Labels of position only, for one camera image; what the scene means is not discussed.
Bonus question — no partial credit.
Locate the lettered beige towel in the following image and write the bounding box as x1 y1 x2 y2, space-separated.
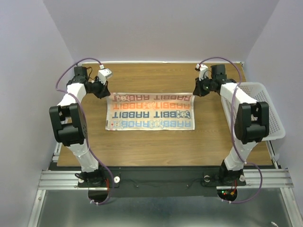
106 93 196 131

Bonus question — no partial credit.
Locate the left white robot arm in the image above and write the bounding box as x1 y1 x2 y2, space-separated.
49 65 112 187

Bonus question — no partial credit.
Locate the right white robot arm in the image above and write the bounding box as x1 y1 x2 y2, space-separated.
193 64 269 187

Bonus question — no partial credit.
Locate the white plastic basket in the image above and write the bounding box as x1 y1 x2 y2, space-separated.
220 82 285 144

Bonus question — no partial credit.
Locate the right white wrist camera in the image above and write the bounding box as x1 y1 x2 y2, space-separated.
195 64 211 81

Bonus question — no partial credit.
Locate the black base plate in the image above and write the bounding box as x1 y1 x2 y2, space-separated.
75 166 246 201

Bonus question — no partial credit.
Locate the aluminium rail frame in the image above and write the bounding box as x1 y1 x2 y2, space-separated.
27 63 303 227

